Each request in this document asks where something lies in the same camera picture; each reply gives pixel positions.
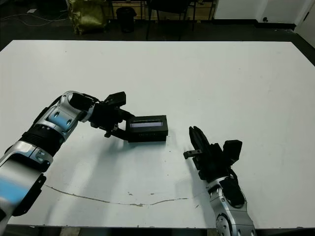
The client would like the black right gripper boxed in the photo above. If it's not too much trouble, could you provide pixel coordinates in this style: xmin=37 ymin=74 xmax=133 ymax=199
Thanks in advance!
xmin=184 ymin=126 xmax=232 ymax=183

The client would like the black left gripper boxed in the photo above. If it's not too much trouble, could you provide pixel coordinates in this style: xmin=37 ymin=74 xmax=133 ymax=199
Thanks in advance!
xmin=90 ymin=100 xmax=136 ymax=142

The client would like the black box lid with window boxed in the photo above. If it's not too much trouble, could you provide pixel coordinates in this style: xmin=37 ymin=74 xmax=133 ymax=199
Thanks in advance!
xmin=125 ymin=115 xmax=169 ymax=144

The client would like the black trash bin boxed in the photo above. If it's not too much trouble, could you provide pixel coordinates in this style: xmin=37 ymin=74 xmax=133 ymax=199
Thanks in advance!
xmin=116 ymin=7 xmax=137 ymax=34

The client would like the large crinkled plastic bag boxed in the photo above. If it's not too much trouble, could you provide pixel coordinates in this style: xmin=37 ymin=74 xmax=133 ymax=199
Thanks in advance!
xmin=67 ymin=0 xmax=108 ymax=35

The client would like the black chair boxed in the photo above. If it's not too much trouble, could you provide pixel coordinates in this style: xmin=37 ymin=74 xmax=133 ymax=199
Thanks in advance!
xmin=146 ymin=0 xmax=198 ymax=41

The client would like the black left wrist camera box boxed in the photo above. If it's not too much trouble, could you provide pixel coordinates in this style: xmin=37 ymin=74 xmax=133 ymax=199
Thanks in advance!
xmin=104 ymin=91 xmax=127 ymax=107

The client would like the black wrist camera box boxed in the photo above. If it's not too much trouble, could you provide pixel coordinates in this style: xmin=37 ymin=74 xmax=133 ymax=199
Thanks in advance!
xmin=222 ymin=140 xmax=243 ymax=165
xmin=104 ymin=91 xmax=127 ymax=107

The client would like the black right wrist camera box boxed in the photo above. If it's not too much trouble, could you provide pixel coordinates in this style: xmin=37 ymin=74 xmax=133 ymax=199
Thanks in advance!
xmin=222 ymin=140 xmax=243 ymax=165

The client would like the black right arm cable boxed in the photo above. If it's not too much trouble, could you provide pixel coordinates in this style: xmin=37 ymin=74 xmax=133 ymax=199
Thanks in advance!
xmin=227 ymin=168 xmax=241 ymax=187

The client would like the thin white floor cable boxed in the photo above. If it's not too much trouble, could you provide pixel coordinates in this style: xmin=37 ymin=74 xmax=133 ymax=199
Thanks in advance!
xmin=0 ymin=11 xmax=70 ymax=27

